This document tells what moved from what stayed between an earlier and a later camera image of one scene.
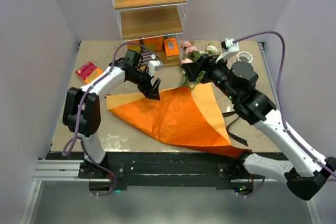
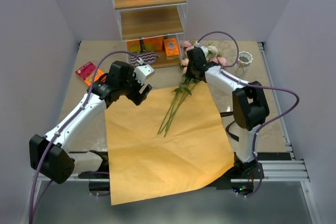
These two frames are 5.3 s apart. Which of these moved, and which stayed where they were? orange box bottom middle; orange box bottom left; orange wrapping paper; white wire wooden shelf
Moved: orange wrapping paper
Stayed: orange box bottom left; orange box bottom middle; white wire wooden shelf
